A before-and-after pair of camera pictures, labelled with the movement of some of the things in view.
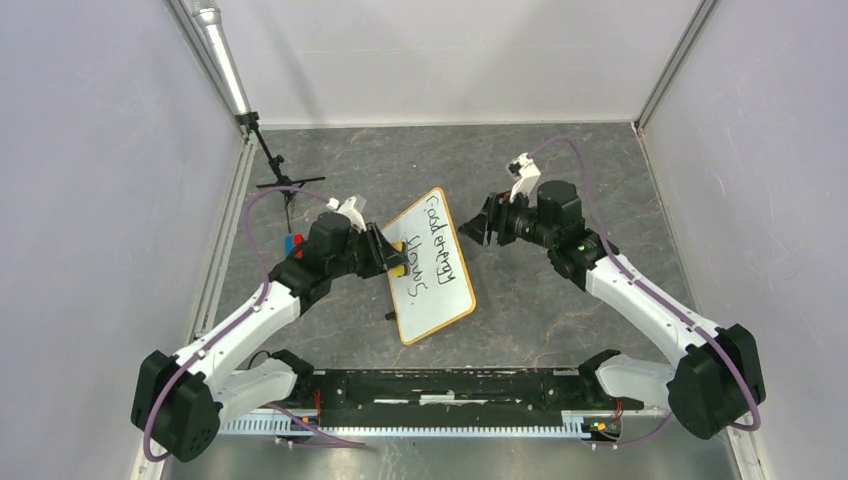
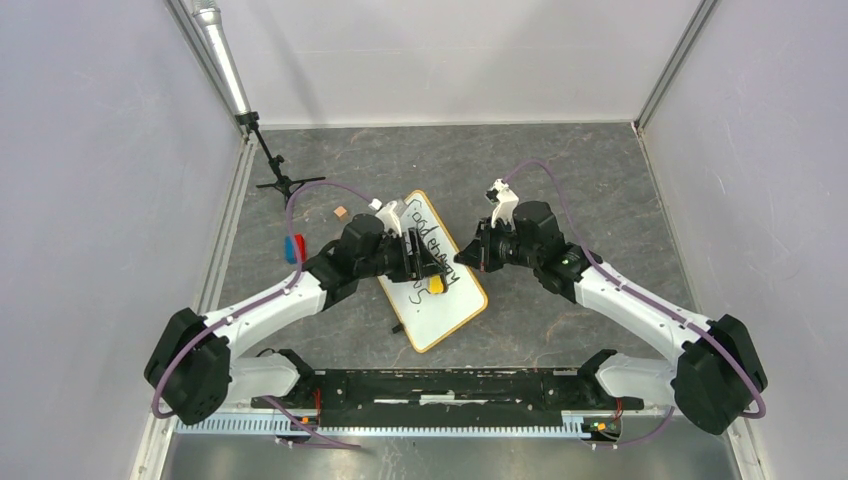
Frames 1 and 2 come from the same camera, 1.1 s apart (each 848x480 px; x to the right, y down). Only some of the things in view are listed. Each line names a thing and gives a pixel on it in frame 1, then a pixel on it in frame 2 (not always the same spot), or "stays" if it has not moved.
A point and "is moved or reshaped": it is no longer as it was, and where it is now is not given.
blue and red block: [291, 241] stays
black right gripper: [478, 226] → [479, 251]
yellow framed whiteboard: [436, 291] is moved or reshaped
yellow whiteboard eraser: [400, 270] is moved or reshaped
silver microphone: [208, 14] stays
